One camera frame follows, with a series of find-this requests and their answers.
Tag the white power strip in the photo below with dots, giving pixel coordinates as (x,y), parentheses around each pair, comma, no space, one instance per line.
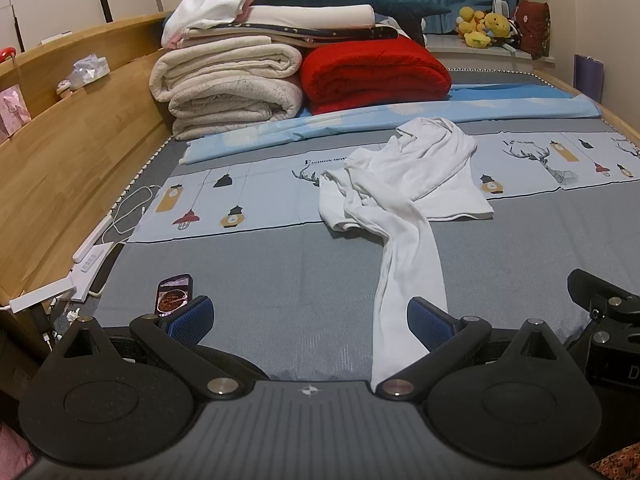
(86,279)

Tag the white tissue pack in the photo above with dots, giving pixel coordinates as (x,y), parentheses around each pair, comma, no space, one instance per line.
(88,70)

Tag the white long-sleeve shirt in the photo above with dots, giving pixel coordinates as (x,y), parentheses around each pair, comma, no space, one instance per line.
(421,175)

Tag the yellow plush toys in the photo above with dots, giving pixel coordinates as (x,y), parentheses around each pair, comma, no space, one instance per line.
(481,30)

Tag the cream folded quilt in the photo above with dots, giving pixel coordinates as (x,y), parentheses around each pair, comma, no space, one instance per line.
(228,84)

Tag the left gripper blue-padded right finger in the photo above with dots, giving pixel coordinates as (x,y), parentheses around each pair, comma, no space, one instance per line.
(451,344)

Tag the white pink folded garment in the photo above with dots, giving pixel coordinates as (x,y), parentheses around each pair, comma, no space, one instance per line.
(200,14)

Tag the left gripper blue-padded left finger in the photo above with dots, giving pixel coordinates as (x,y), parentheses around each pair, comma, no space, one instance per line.
(173,338)

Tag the red folded blanket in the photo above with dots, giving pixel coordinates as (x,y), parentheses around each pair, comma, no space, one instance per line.
(355,74)

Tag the black smartphone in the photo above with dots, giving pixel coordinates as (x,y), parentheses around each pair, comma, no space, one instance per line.
(173,293)

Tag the purple paper bag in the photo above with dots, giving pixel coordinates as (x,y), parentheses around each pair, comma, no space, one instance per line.
(588,76)

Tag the wooden bed headboard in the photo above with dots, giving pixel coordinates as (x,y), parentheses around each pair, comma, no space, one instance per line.
(62,172)

